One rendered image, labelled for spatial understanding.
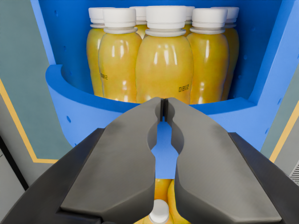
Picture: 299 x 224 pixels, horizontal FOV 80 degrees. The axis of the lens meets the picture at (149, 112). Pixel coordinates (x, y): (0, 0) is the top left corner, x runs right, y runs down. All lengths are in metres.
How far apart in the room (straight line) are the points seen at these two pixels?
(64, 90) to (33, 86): 1.64
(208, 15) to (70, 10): 0.19
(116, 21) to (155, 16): 0.06
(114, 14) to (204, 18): 0.10
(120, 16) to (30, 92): 1.67
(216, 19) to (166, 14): 0.07
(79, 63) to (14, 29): 1.40
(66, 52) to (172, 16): 0.16
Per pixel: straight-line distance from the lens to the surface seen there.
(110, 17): 0.23
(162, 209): 0.40
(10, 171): 2.51
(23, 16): 1.63
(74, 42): 0.31
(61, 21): 0.29
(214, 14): 0.23
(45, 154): 2.28
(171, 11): 0.18
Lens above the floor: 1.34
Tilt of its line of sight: 58 degrees down
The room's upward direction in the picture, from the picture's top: 174 degrees counter-clockwise
